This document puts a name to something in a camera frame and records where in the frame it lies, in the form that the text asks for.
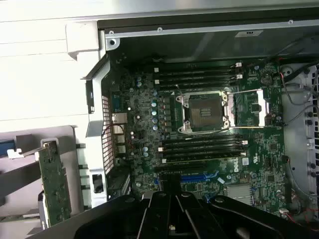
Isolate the silver socket cover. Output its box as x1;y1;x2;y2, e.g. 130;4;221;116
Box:
230;88;271;128

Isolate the silver chipset heat sink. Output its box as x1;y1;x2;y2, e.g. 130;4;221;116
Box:
225;183;253;200

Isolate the blue expansion slot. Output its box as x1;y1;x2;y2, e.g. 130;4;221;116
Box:
179;173;219;185

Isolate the silver disk bay cage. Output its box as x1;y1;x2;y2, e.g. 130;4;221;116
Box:
280;62;319;202

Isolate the green motherboard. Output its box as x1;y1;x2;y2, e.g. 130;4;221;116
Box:
109;56;287;220

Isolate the CPU socket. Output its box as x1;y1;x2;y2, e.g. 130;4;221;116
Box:
176;90;230;133

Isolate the open black PC case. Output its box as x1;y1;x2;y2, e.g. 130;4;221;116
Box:
65;17;319;232

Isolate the hard disk with blue carrier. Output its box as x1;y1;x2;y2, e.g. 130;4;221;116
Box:
0;140;15;151

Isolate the grey parts rack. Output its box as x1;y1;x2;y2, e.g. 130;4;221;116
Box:
0;124;87;239

